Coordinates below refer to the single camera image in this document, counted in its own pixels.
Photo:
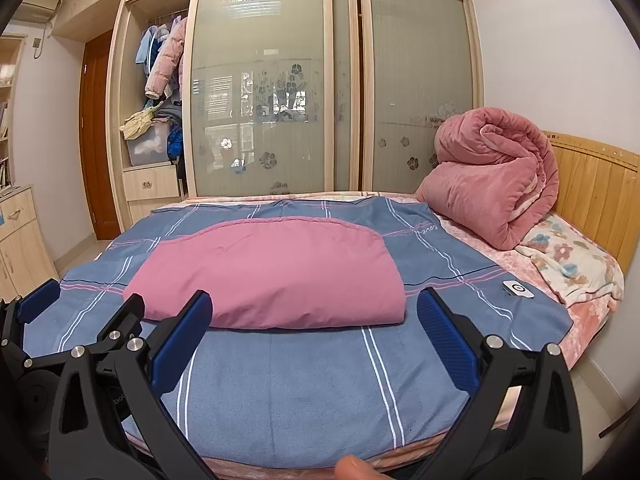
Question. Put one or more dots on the wooden bookshelf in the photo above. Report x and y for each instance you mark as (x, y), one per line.
(15, 60)

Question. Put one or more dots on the white flat device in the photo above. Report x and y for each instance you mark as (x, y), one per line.
(517, 288)

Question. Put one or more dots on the white air conditioner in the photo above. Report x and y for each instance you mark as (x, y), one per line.
(40, 10)

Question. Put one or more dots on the frosted sliding wardrobe door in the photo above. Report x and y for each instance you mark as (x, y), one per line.
(420, 60)

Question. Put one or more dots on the wooden headboard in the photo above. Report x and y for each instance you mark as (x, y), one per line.
(595, 185)

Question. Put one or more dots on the grey wall plug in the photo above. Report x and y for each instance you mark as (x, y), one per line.
(37, 46)

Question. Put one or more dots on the light wooden cabinet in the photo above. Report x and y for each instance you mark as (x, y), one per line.
(25, 250)

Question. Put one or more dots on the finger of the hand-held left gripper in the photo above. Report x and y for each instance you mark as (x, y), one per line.
(37, 297)
(125, 315)

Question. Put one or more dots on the person's right hand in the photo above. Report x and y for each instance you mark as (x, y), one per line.
(357, 469)

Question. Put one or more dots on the rolled pink quilt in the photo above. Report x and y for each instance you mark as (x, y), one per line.
(480, 185)

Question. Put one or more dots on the hanging light blue clothes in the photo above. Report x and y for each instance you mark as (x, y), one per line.
(150, 42)

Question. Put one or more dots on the frosted sliding door with reflections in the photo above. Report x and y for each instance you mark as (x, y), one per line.
(300, 35)

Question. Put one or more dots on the yellow crumpled cloth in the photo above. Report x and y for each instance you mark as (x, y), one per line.
(136, 125)

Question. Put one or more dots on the wardrobe drawer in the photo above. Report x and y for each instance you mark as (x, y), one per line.
(150, 183)

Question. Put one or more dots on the grey clothes pile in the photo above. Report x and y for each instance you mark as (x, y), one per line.
(167, 112)

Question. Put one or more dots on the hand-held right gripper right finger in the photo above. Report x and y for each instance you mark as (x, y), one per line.
(447, 340)

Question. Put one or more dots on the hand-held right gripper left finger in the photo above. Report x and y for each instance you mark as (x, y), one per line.
(180, 340)

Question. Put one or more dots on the blue plaid bed cover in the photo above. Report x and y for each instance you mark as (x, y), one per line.
(300, 385)

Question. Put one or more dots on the dark blue puffy garment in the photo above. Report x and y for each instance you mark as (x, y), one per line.
(175, 145)

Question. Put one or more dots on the brown wooden door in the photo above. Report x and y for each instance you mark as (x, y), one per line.
(97, 160)

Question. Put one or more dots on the hanging pink puffer jacket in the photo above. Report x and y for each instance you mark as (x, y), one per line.
(167, 60)

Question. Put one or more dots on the floral pillow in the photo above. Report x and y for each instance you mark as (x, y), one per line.
(570, 255)

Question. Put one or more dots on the cream and pink hooded jacket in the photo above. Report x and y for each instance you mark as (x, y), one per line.
(275, 270)

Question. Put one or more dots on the dark metal frame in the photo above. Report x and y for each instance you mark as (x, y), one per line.
(617, 425)

